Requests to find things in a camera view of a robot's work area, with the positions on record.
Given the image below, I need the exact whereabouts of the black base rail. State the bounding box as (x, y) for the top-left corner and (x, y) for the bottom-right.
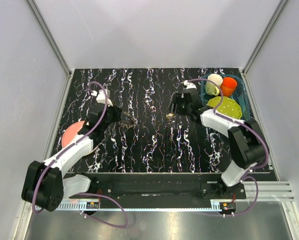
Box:
(64, 171), (247, 210)

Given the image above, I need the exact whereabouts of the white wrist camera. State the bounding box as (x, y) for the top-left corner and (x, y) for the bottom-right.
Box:
(181, 80), (198, 98)
(91, 89), (114, 107)

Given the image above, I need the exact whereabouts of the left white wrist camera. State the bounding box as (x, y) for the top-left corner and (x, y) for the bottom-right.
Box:
(91, 89), (114, 107)

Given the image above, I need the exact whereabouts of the cream mug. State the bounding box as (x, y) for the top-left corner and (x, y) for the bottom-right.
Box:
(205, 73), (223, 96)

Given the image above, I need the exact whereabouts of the orange cup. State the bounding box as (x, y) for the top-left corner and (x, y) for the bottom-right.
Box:
(220, 77), (238, 97)

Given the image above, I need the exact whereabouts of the teal plastic tray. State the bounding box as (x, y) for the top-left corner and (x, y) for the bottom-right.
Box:
(200, 73), (254, 121)

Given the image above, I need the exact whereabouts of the pink plate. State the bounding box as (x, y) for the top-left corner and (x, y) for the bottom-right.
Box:
(57, 120), (96, 158)

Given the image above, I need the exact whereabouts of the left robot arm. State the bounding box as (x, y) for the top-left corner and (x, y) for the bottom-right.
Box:
(21, 103), (122, 212)

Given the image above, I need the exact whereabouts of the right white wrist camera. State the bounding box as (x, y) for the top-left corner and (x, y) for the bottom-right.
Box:
(181, 80), (198, 98)

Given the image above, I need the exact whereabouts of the yellow key tag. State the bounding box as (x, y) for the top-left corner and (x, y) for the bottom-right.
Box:
(166, 113), (175, 119)

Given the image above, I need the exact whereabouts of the yellow-green dotted plate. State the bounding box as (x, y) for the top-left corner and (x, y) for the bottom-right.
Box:
(207, 96), (243, 119)

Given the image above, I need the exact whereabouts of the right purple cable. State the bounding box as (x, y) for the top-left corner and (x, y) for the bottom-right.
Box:
(183, 78), (270, 217)

